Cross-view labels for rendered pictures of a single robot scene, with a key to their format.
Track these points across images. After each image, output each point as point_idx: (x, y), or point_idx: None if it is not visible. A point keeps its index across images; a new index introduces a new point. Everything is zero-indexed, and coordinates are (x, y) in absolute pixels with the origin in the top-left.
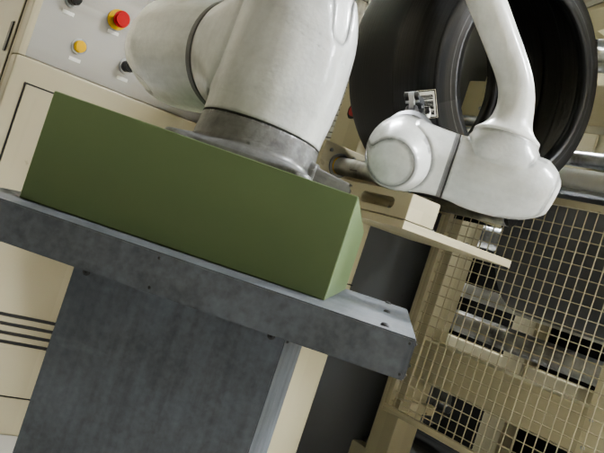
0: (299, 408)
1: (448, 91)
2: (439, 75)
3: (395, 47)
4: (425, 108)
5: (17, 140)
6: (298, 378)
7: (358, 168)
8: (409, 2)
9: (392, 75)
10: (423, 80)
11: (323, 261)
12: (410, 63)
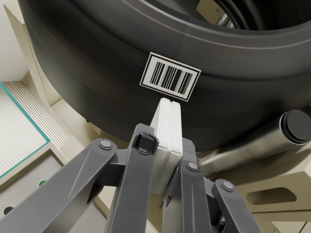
0: None
1: (166, 32)
2: (130, 34)
3: (72, 76)
4: (135, 144)
5: None
6: None
7: (213, 169)
8: (28, 27)
9: (108, 102)
10: (127, 64)
11: None
12: (94, 71)
